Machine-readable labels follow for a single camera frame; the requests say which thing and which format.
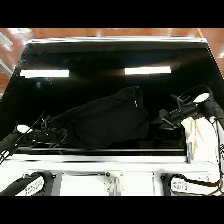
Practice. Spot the silver frame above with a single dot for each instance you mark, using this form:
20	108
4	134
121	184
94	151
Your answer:
100	166

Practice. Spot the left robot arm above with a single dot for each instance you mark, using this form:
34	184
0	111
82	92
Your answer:
20	136

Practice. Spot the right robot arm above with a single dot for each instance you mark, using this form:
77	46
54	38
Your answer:
196	106

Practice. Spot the cream garment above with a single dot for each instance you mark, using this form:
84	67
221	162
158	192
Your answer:
203	140

